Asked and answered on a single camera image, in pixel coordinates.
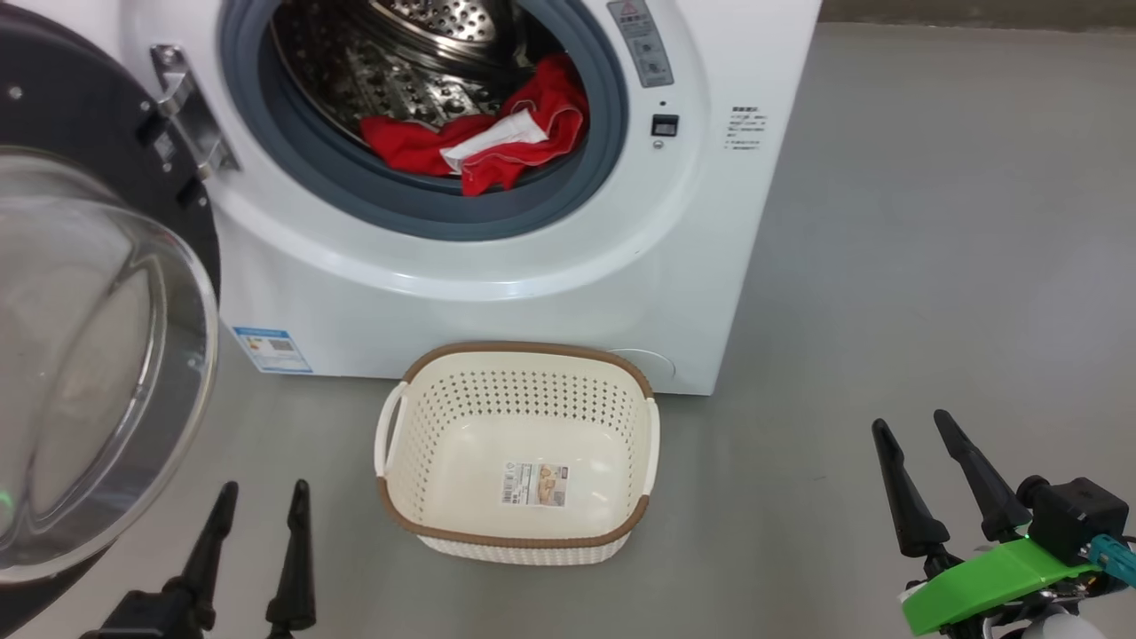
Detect grey warning sticker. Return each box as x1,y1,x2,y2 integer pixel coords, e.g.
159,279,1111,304
607,0,675,89

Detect black round glass washer door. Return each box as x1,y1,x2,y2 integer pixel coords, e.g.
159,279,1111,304
0,4,221,639

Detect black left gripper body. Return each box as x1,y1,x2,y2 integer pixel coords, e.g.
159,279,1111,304
78,590,214,639

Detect white printed product label sticker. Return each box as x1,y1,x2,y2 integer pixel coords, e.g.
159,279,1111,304
501,461,569,509

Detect metal door hinge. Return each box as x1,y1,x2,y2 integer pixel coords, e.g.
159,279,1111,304
149,44,239,181

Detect blue energy label sticker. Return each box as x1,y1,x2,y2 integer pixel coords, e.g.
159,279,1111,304
233,327,313,375

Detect round drain filter cover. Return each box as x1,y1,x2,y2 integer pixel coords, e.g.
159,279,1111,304
612,348,677,387

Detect steel washer drum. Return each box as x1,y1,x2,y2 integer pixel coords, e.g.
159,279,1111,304
269,0,556,147

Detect white front-load washing machine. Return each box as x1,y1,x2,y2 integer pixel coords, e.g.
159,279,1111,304
0,0,822,396

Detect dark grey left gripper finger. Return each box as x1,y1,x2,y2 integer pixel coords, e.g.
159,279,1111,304
164,481,239,633
265,479,317,635

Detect grey rubber door gasket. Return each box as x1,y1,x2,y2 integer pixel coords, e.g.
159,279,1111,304
218,0,630,242

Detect cream perforated laundry basket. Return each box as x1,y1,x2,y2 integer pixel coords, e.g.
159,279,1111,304
374,341,661,567

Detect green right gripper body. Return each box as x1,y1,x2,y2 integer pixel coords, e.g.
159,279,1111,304
901,537,1106,636

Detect teal cable connector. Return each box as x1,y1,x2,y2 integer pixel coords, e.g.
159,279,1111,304
1090,535,1136,587

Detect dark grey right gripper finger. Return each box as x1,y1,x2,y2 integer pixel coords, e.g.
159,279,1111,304
932,409,1033,542
872,419,951,558

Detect red garment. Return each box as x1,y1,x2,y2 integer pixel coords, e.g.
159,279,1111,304
359,51,589,197

